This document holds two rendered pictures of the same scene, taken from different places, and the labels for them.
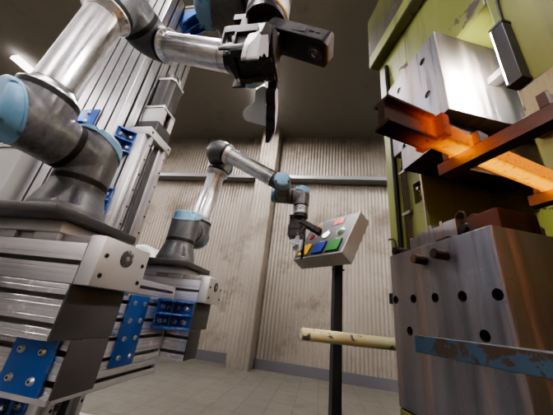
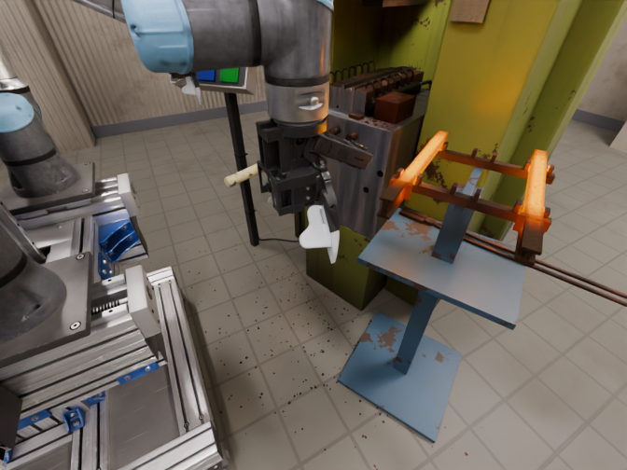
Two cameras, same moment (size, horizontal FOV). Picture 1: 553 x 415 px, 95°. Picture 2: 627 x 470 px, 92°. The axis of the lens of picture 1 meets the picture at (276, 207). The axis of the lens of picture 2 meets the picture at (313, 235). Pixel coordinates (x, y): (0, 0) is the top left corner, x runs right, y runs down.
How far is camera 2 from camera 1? 0.66 m
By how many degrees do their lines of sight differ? 73
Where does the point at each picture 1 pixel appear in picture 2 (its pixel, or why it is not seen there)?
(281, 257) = not seen: outside the picture
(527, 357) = (398, 276)
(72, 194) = (24, 297)
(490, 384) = (361, 209)
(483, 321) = (368, 183)
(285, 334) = (118, 88)
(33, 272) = (94, 355)
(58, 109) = not seen: outside the picture
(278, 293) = (76, 28)
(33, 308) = (125, 361)
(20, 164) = not seen: outside the picture
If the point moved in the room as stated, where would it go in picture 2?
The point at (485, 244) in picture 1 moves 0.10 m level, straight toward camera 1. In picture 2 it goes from (384, 143) to (389, 157)
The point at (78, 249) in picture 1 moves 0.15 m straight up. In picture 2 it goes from (126, 325) to (90, 273)
